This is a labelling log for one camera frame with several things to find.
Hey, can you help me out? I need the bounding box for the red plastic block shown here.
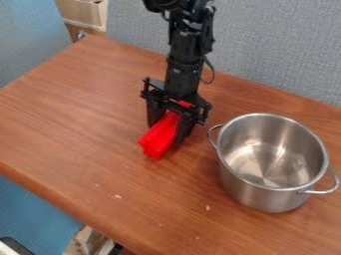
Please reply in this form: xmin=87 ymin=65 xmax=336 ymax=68
xmin=140 ymin=110 xmax=180 ymax=160

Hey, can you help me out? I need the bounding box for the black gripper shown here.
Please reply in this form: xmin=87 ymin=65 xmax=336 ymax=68
xmin=142 ymin=57 xmax=213 ymax=144

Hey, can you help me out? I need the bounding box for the dark object bottom corner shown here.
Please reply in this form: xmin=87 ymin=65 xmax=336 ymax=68
xmin=0 ymin=237 xmax=35 ymax=255

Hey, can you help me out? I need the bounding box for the stainless steel pot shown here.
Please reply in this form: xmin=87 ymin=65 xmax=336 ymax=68
xmin=208 ymin=113 xmax=341 ymax=213

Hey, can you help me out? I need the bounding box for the wooden frame under table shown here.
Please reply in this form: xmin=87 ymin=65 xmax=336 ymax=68
xmin=63 ymin=226 xmax=115 ymax=255

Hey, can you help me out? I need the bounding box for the light wooden furniture piece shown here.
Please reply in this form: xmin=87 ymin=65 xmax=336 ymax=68
xmin=55 ymin=0 xmax=110 ymax=41

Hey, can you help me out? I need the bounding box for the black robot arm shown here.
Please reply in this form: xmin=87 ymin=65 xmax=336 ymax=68
xmin=142 ymin=0 xmax=216 ymax=143

